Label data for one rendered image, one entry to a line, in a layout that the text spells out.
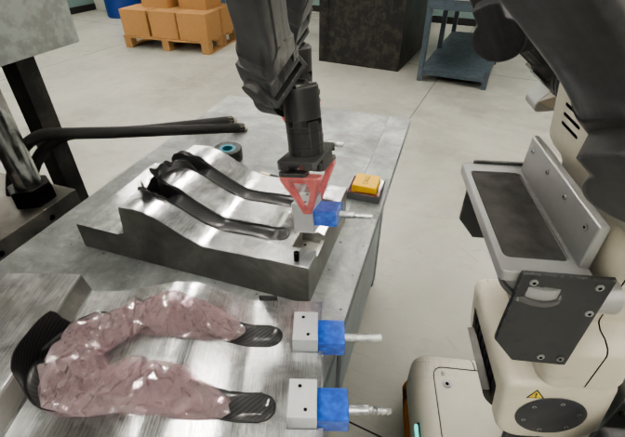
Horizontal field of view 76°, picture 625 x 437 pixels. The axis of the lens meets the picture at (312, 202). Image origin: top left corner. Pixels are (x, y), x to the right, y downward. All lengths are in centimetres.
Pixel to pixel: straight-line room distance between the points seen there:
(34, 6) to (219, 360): 104
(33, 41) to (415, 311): 160
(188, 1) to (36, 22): 433
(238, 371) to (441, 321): 131
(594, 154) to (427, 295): 163
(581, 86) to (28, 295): 72
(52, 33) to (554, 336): 132
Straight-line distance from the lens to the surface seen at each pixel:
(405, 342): 172
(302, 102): 61
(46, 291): 74
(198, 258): 79
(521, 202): 64
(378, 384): 160
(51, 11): 138
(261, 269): 73
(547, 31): 28
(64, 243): 101
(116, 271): 89
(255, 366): 61
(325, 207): 67
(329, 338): 62
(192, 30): 536
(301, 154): 63
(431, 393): 129
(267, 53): 50
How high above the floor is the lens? 137
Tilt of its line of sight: 36 degrees down
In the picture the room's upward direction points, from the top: straight up
